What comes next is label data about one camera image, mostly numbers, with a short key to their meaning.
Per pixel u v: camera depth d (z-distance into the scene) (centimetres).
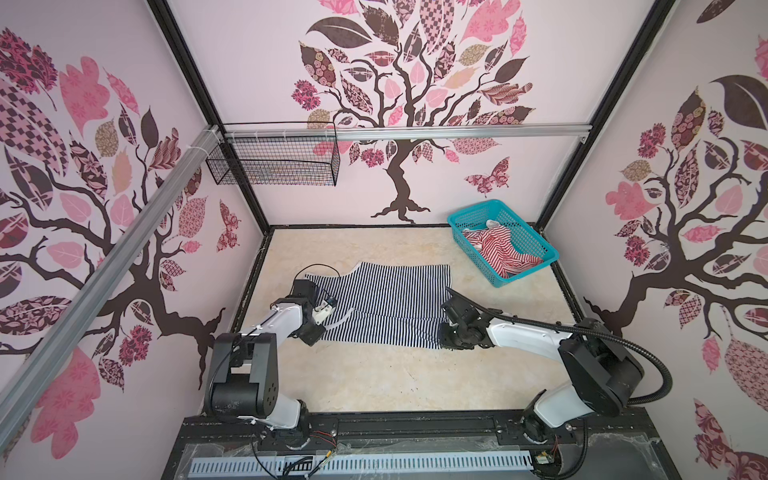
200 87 79
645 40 73
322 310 84
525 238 107
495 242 107
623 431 75
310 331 80
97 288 52
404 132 94
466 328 68
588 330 48
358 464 70
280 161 122
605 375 44
